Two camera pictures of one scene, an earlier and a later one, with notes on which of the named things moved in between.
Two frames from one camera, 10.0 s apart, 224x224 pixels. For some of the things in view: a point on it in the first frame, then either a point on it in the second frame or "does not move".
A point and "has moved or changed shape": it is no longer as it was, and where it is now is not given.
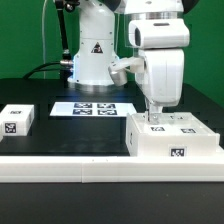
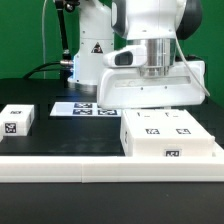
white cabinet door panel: x=165 y=125 has moved or changed shape
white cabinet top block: x=16 y=120 does not move
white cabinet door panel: x=188 y=124 has moved or changed shape
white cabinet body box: x=178 y=134 does not move
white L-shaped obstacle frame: x=112 y=169 does not move
